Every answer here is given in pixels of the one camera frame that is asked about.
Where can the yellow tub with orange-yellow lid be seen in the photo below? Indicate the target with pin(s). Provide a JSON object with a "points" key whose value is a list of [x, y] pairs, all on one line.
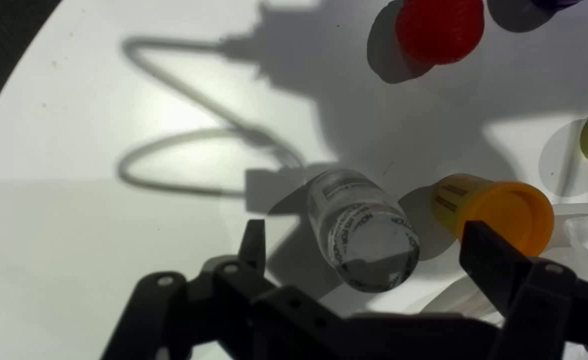
{"points": [[517, 210]]}

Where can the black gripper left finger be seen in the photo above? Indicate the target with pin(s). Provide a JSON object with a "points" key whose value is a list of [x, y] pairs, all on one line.
{"points": [[243, 273]]}

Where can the purple plastic tub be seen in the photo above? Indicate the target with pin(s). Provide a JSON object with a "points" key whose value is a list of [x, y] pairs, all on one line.
{"points": [[554, 4]]}

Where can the white pill bottle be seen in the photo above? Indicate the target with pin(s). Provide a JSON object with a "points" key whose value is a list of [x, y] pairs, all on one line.
{"points": [[360, 233]]}

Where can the white plastic bag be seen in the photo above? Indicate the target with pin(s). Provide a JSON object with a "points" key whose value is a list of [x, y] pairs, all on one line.
{"points": [[568, 246]]}

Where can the red toy strawberry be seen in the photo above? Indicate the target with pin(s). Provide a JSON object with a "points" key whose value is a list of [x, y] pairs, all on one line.
{"points": [[440, 31]]}

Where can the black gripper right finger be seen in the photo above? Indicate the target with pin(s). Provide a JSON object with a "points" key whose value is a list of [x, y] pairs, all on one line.
{"points": [[499, 271]]}

